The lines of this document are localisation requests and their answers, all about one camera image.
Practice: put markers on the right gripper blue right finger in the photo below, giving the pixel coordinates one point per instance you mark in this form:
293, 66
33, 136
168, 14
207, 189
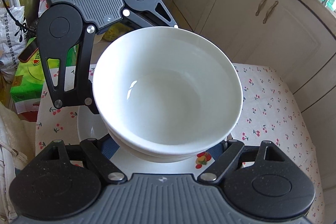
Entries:
226, 163

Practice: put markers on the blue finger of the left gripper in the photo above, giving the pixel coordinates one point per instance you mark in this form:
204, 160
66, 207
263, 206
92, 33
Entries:
146, 13
61, 28

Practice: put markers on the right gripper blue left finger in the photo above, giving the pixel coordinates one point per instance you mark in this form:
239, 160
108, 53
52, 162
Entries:
97, 155

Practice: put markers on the white bowl pink flowers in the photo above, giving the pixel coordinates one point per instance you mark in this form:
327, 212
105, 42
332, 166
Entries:
166, 140
166, 72

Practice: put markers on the cherry print tablecloth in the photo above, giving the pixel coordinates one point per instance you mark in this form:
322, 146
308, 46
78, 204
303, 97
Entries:
270, 112

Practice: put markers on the green box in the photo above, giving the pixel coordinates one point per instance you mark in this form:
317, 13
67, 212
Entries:
27, 86

